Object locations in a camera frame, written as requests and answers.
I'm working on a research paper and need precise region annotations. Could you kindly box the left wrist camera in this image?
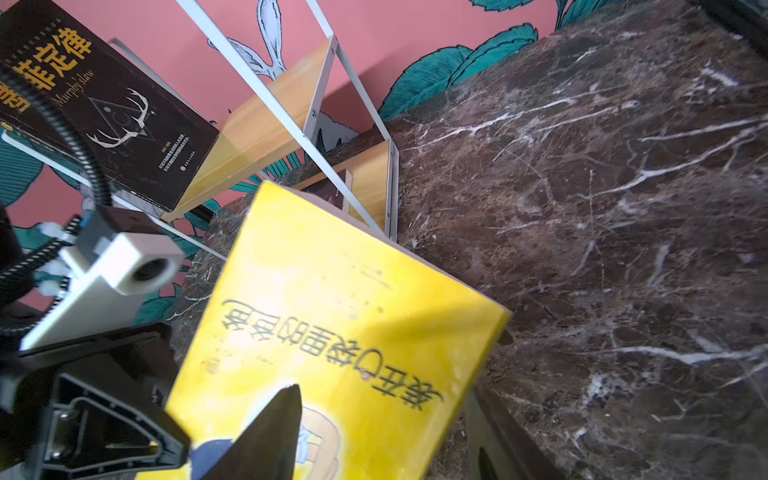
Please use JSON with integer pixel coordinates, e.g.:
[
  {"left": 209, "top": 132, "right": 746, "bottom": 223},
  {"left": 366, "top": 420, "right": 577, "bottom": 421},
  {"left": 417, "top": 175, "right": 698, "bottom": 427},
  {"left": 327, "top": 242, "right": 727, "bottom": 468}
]
[{"left": 20, "top": 205, "right": 185, "bottom": 351}]

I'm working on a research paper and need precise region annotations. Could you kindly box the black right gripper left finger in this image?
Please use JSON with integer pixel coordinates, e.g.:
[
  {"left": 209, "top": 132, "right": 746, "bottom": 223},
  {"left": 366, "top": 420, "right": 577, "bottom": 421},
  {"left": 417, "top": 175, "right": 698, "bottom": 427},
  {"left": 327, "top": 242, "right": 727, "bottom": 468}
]
[{"left": 201, "top": 384, "right": 302, "bottom": 480}]

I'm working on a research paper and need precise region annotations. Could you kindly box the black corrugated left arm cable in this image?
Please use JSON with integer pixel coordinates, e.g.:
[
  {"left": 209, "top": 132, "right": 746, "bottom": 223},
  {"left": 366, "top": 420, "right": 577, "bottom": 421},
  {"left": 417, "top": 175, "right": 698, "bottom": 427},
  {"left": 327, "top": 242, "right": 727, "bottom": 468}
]
[{"left": 0, "top": 62, "right": 112, "bottom": 337}]

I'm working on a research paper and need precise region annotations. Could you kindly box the black book standing on shelf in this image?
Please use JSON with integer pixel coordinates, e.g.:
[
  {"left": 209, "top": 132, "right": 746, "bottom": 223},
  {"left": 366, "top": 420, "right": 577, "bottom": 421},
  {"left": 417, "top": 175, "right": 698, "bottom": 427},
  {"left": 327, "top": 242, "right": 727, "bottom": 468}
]
[{"left": 1, "top": 1, "right": 218, "bottom": 212}]

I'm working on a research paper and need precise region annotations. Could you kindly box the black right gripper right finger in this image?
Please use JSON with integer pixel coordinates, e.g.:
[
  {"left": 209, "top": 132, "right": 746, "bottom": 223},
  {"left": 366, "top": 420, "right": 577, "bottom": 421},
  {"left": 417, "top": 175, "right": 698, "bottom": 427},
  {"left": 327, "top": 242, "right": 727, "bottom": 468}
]
[{"left": 463, "top": 386, "right": 564, "bottom": 480}]

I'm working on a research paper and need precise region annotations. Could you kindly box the wooden shelf with white frame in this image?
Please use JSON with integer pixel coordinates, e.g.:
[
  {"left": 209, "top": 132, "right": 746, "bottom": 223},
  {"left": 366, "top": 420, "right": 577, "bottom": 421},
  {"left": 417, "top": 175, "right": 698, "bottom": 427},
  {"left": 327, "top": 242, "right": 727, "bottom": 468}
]
[{"left": 156, "top": 1, "right": 399, "bottom": 240}]

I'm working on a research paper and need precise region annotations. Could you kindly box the yellow book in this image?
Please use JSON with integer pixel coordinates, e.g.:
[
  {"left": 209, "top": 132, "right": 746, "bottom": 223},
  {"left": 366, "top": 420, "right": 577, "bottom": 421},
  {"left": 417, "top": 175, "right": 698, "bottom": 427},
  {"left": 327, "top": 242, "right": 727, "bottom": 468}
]
[{"left": 163, "top": 183, "right": 511, "bottom": 479}]

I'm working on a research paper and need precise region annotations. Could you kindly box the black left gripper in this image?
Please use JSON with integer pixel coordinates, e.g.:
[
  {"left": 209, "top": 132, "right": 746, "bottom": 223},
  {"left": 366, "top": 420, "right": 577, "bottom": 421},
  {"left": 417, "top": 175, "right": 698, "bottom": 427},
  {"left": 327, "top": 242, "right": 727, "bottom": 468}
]
[{"left": 1, "top": 323, "right": 191, "bottom": 479}]

